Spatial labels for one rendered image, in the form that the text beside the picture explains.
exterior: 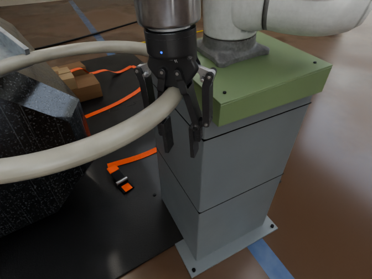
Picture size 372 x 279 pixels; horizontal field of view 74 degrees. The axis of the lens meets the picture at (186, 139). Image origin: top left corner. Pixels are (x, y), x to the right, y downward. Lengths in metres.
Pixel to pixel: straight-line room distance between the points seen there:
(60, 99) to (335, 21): 0.96
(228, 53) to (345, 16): 0.27
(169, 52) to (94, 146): 0.16
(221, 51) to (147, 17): 0.42
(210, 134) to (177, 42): 0.35
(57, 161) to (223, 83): 0.44
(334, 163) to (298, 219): 0.55
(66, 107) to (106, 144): 0.82
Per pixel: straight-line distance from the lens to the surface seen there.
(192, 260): 1.26
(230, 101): 0.58
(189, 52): 0.37
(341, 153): 1.98
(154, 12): 0.34
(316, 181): 1.71
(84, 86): 2.29
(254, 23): 0.70
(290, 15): 0.67
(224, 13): 0.70
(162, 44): 0.36
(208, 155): 0.70
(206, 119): 0.42
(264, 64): 0.74
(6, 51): 0.81
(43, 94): 1.11
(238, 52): 0.74
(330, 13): 0.66
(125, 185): 1.50
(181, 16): 0.34
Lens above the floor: 1.17
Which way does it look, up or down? 41 degrees down
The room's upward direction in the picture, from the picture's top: straight up
